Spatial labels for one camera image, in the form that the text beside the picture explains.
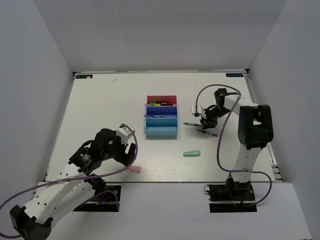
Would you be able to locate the blue pen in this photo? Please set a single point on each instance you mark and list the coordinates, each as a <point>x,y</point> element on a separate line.
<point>156,116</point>

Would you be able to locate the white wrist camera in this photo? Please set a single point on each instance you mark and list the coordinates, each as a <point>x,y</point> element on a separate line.
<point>198,112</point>
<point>125,133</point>

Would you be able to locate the left blue table label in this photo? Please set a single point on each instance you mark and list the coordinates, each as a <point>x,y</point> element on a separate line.
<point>84,76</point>

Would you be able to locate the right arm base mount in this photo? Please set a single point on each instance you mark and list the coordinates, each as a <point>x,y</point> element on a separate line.
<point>221,201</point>

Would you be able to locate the purple pen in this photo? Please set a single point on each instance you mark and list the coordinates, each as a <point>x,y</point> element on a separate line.
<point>207,133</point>

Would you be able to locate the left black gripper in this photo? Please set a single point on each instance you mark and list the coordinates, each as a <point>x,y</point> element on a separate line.
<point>124,157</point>

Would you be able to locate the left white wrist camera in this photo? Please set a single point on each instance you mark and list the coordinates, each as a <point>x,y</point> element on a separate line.
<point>125,133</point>

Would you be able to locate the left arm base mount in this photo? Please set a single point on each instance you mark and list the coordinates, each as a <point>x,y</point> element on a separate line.
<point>108,202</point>

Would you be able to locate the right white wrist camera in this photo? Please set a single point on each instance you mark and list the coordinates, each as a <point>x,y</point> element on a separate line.
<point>198,112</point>

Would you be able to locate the green patterned pen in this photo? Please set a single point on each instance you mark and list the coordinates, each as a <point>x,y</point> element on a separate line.
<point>192,124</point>

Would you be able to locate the blue table label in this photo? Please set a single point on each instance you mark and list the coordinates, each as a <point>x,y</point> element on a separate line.
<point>234,75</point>
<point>84,76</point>

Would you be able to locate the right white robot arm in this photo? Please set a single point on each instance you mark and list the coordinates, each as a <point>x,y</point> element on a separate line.
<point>254,132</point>

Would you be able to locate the right blue table label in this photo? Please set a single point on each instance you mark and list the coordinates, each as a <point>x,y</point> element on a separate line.
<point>234,75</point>

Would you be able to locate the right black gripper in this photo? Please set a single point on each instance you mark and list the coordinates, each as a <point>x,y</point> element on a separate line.
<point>207,123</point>

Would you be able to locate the red container bin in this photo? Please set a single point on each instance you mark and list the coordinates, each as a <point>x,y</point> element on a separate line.
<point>161,98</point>

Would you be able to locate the light blue container bin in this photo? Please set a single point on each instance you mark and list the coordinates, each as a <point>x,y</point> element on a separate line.
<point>161,128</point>

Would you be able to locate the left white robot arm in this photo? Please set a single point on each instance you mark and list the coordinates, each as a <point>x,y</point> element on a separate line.
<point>76,184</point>

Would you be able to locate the dark blue container bin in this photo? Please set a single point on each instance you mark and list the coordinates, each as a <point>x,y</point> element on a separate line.
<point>169,111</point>

